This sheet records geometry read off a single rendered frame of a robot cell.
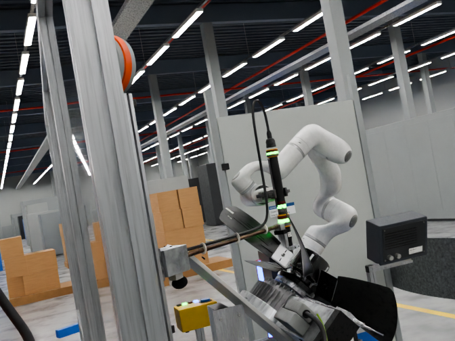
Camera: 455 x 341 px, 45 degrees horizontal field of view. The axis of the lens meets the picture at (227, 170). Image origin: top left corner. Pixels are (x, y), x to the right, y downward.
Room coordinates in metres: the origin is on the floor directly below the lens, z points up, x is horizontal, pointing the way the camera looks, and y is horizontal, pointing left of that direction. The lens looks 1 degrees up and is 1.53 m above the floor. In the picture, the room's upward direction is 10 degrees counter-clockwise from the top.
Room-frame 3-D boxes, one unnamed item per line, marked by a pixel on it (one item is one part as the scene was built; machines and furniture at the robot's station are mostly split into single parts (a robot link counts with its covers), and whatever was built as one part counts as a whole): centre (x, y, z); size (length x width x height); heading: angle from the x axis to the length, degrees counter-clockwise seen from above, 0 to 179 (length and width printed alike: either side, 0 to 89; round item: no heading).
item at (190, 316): (2.23, 0.22, 1.02); 0.16 x 0.10 x 0.11; 108
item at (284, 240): (1.97, -0.17, 1.31); 0.09 x 0.07 x 0.10; 143
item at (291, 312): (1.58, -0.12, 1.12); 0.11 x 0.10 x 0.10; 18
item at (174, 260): (1.48, 0.20, 1.35); 0.10 x 0.07 x 0.08; 143
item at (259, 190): (2.08, -0.14, 1.46); 0.11 x 0.10 x 0.07; 19
